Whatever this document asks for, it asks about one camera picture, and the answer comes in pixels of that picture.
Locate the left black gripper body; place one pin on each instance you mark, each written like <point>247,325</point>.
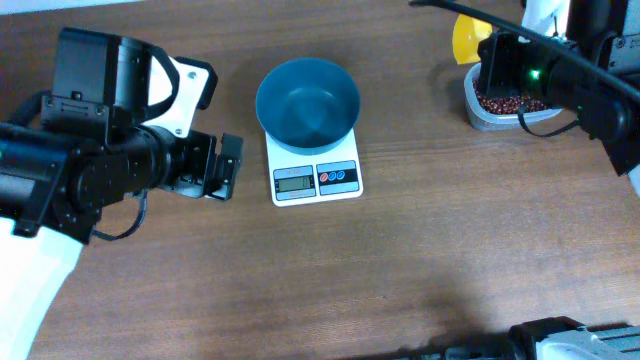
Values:
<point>201,163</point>

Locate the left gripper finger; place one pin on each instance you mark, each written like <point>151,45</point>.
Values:
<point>232,148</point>
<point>219,180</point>

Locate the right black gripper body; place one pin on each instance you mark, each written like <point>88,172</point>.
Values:
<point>493,65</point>

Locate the yellow measuring scoop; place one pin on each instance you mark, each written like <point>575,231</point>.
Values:
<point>467,33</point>

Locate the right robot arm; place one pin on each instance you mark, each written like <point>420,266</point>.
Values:
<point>596,35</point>

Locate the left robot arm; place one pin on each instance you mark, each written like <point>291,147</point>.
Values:
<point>116,123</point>

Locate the white digital kitchen scale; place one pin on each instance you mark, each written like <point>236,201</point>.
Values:
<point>301,179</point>

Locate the blue plastic bowl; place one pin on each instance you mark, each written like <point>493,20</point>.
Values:
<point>308,106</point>

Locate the red beans pile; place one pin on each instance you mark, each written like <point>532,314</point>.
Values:
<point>509,105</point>

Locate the clear plastic bean container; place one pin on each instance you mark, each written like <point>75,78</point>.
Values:
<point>482,120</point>

